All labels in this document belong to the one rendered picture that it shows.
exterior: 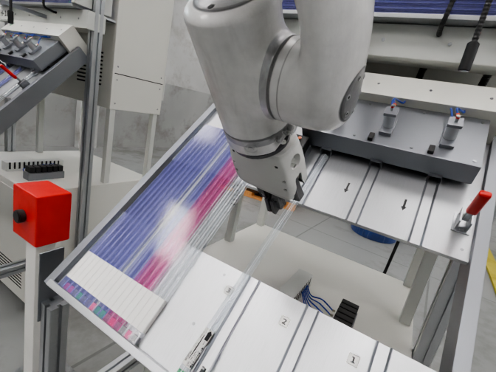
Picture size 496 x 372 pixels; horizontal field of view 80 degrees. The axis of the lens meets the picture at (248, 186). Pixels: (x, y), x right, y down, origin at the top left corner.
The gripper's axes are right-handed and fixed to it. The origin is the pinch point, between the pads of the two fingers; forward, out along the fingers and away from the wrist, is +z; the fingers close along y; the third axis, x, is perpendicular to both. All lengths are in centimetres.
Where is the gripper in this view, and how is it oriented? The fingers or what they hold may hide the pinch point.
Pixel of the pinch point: (274, 200)
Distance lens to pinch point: 49.6
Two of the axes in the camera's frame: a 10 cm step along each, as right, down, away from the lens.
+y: -8.1, -3.7, 4.6
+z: 1.9, 5.8, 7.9
